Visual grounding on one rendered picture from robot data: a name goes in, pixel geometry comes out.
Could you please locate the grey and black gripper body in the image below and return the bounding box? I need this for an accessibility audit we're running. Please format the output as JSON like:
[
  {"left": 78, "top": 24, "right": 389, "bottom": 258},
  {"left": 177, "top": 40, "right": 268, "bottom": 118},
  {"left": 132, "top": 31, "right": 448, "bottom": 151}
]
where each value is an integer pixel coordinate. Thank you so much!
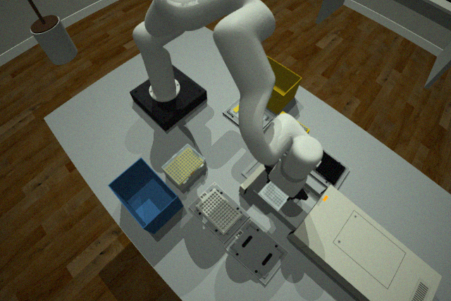
[{"left": 268, "top": 161, "right": 308, "bottom": 197}]

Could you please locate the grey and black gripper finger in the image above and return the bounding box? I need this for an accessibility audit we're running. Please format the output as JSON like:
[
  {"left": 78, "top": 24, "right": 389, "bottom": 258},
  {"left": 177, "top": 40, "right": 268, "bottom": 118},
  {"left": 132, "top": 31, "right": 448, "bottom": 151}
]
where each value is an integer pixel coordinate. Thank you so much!
[
  {"left": 287, "top": 188, "right": 309, "bottom": 201},
  {"left": 264, "top": 164, "right": 275, "bottom": 183}
]

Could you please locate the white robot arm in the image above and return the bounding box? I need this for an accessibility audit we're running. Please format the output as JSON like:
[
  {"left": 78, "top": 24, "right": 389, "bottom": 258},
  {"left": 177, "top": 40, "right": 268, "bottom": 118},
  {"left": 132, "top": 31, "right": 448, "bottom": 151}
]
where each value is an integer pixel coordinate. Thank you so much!
[{"left": 132, "top": 0, "right": 323, "bottom": 183}]

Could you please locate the dark blue open bin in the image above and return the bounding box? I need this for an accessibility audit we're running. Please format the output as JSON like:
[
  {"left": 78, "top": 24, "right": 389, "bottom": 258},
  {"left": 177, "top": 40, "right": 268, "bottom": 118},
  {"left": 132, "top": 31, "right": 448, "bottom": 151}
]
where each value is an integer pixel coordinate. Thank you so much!
[{"left": 108, "top": 157, "right": 183, "bottom": 234}]

